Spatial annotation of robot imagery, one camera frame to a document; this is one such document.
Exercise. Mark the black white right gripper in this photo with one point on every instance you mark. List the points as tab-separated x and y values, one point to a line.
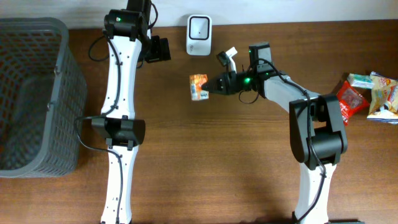
227	84

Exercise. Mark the orange tissue packet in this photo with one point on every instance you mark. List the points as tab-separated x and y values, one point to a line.
196	81

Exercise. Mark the red snack packet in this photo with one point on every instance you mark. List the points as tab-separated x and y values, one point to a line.
351	101

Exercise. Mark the teal tissue packet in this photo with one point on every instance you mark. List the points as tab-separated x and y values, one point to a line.
360	81

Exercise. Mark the yellow wet wipes pack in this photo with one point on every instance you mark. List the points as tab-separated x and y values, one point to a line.
383	106

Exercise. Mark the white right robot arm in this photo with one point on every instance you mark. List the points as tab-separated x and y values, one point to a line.
317	132

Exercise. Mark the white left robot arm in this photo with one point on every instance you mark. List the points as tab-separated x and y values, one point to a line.
130	43

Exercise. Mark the white black barcode scanner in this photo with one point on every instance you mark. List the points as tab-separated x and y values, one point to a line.
199	33

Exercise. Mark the grey plastic basket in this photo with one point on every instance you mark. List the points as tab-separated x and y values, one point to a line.
43	91

